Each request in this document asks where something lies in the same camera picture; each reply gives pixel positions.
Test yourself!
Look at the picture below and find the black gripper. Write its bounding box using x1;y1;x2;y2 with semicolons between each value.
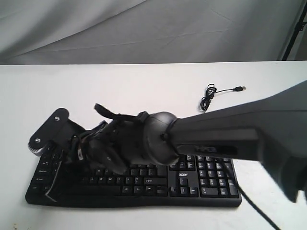
68;112;153;174

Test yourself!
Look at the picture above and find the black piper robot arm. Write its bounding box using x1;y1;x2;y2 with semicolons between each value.
64;82;307;202

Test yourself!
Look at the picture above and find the black acer keyboard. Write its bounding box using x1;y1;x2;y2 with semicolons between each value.
25;145;242;208

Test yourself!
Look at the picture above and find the grey backdrop cloth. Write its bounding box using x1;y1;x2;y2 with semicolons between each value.
0;0;304;65

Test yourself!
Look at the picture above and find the black tripod stand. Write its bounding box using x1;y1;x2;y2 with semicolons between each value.
279;0;307;61

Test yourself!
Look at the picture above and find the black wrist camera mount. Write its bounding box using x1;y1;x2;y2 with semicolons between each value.
28;108;85;156

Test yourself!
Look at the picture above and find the black USB cable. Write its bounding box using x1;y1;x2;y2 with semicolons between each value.
200;83;247;114

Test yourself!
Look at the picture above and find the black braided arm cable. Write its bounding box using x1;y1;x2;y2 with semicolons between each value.
236;177;283;230

